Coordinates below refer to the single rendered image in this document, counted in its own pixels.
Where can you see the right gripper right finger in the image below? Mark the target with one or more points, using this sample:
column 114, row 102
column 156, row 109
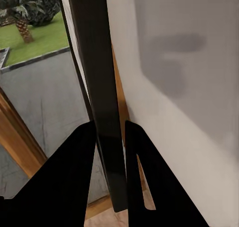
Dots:
column 174, row 208

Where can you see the poster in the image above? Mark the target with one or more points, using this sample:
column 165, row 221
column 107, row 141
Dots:
column 88, row 30

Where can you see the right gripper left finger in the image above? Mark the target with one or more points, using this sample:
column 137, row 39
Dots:
column 57, row 195

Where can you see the door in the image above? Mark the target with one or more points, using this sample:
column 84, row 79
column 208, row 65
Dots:
column 41, row 101

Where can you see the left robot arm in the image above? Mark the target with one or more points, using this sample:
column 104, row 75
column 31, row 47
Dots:
column 4, row 203

